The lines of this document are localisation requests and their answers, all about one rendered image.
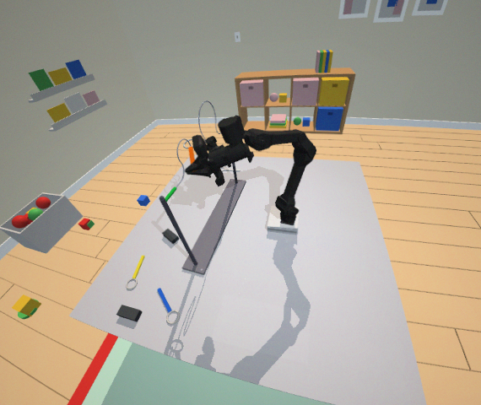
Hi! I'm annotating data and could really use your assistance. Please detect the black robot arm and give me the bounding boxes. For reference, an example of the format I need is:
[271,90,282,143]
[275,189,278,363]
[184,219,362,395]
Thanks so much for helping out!
[217,116,316,225]

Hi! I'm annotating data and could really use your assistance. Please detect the yellow handle with grey loop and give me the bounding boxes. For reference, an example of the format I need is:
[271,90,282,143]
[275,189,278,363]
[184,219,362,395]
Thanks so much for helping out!
[126,256,144,289]

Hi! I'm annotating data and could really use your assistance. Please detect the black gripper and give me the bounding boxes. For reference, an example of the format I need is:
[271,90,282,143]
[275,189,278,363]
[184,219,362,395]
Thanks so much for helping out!
[185,135,234,186]

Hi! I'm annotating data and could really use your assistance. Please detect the blue handle with white loop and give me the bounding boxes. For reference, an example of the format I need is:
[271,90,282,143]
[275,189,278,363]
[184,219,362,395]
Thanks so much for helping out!
[157,288,180,324]

